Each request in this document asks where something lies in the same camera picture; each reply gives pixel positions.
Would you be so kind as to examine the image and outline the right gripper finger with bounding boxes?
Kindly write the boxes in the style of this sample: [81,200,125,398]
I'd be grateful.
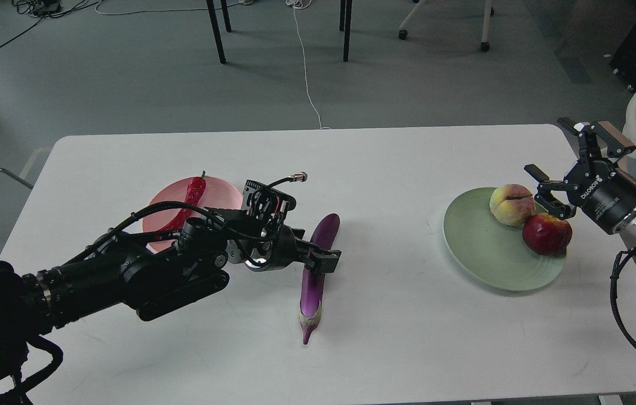
[524,164,577,220]
[557,117,635,169]

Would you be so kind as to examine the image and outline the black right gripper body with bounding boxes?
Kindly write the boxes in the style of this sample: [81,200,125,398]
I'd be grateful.
[563,160,636,234]

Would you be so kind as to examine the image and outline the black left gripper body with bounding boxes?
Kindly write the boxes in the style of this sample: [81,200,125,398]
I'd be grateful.
[239,226,300,272]

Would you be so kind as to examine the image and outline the purple eggplant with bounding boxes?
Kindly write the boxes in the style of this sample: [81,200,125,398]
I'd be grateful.
[298,213,341,344]

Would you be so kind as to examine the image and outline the yellow-pink peach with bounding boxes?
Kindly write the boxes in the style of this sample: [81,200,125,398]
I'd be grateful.
[489,184,536,227]

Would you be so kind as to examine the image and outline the red pomegranate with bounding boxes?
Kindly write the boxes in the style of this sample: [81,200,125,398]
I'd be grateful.
[522,213,573,256]

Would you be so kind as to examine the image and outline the red chili pepper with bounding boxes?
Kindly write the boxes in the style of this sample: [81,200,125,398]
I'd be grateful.
[156,170,207,232]

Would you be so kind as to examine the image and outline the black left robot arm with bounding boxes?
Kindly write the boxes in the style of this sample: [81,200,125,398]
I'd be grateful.
[0,172,341,404]

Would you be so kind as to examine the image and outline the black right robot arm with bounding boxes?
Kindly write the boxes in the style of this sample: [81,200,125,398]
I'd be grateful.
[525,117,636,350]

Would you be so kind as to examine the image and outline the light green plate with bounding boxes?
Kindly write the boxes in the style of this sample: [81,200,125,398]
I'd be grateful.
[442,187,567,293]

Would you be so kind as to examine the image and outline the pink plate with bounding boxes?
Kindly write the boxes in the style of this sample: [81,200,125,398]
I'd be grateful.
[141,176,243,232]

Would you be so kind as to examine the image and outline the white wheeled stand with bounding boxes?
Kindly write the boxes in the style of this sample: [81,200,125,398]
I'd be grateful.
[397,0,495,52]

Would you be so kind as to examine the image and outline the black table legs right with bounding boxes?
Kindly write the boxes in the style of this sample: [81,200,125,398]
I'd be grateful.
[339,0,352,62]

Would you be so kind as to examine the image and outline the black table legs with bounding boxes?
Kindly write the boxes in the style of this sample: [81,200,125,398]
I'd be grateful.
[205,0,231,65]
[339,0,352,62]

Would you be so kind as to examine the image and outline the black table legs left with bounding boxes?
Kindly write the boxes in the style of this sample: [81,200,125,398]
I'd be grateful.
[205,0,231,65]

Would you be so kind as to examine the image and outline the white cable on floor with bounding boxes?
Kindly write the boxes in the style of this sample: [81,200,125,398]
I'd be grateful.
[95,0,331,131]

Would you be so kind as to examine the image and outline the black cables on floor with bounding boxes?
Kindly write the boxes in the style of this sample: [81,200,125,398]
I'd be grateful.
[0,0,99,69]

